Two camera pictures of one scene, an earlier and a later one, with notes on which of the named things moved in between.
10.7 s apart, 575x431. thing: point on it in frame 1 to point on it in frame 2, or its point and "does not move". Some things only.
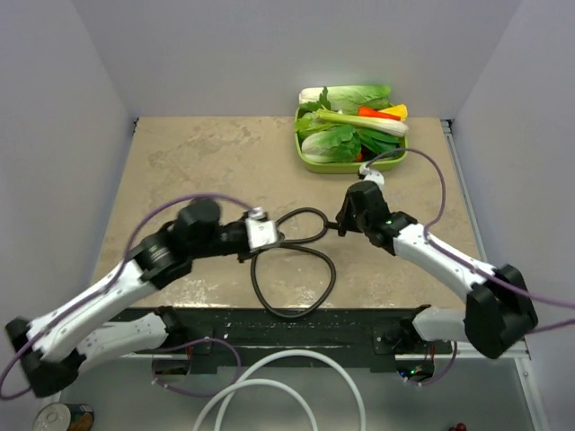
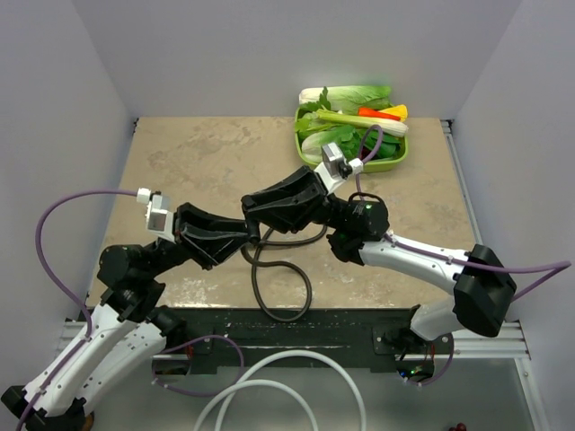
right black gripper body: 352,220 to 331,208
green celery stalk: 376,125 does not move
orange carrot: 376,113 does not move
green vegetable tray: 349,166 does not move
